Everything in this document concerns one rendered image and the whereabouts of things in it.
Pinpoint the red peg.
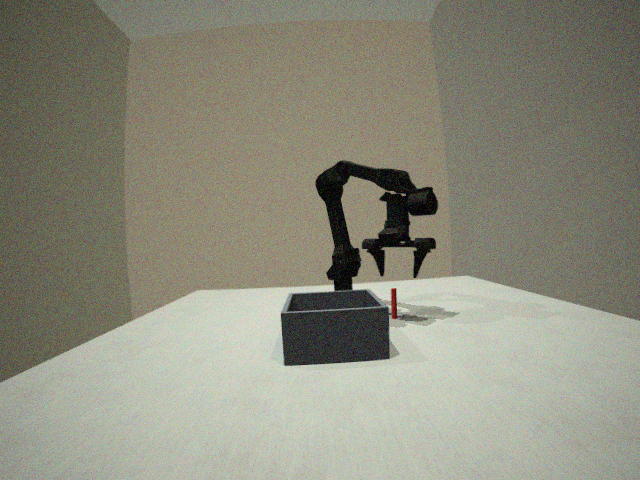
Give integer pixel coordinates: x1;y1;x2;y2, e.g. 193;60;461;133
391;288;397;319

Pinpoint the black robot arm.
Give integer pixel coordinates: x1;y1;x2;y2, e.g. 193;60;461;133
315;160;438;291

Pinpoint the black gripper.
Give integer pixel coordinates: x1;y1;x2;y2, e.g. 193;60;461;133
362;216;436;278

